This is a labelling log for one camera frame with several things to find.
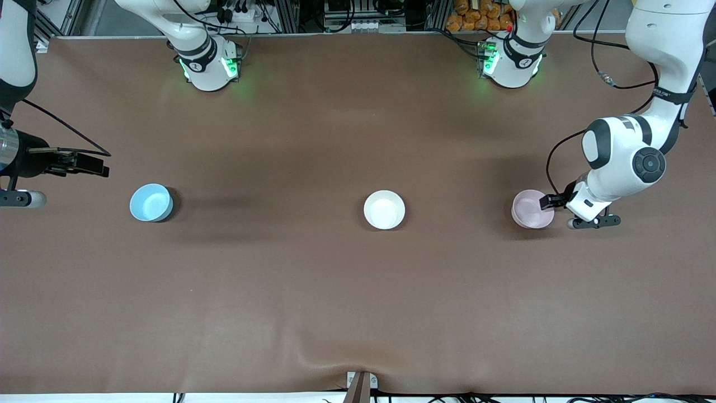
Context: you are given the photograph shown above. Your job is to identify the pink bowl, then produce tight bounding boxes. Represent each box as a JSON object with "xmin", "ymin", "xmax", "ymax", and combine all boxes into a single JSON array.
[{"xmin": 511, "ymin": 189, "xmax": 555, "ymax": 229}]

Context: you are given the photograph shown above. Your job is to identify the light blue bowl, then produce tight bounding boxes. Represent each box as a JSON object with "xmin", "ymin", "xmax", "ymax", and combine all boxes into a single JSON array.
[{"xmin": 129, "ymin": 183, "xmax": 174, "ymax": 223}]

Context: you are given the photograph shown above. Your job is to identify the white bowl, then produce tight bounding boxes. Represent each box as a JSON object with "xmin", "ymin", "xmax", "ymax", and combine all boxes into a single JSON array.
[{"xmin": 363, "ymin": 190, "xmax": 406, "ymax": 231}]

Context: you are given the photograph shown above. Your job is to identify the white power strip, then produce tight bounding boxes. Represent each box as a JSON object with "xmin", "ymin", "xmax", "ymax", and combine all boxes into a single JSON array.
[{"xmin": 215, "ymin": 3, "xmax": 263, "ymax": 23}]

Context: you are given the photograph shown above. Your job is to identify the brown table cover mat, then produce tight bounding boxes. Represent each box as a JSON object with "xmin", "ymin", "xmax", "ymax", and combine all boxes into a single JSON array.
[{"xmin": 0, "ymin": 32, "xmax": 716, "ymax": 395}]

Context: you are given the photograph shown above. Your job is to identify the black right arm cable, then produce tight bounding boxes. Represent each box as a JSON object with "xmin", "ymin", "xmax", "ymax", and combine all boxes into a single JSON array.
[{"xmin": 21, "ymin": 99, "xmax": 111, "ymax": 157}]

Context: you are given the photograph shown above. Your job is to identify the aluminium frame post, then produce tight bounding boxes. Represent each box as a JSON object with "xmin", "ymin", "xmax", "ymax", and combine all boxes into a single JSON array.
[
  {"xmin": 425, "ymin": 0, "xmax": 451, "ymax": 31},
  {"xmin": 274, "ymin": 0, "xmax": 300, "ymax": 33}
]

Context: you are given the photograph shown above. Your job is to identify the metal table clamp bracket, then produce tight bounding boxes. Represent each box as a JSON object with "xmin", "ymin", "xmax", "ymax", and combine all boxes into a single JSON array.
[{"xmin": 346, "ymin": 371, "xmax": 379, "ymax": 403}]

